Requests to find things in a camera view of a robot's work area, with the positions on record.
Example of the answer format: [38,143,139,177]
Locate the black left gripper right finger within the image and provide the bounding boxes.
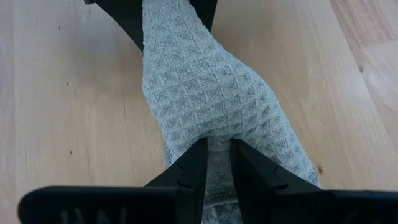
[230,138,398,224]

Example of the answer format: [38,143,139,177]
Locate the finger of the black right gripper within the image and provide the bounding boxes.
[188,0,218,34]
[83,0,146,53]

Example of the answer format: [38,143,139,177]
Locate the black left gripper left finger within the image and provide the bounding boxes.
[17,138,209,224]

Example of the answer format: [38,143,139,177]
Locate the grey waffle microfiber towel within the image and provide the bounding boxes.
[141,0,323,224]

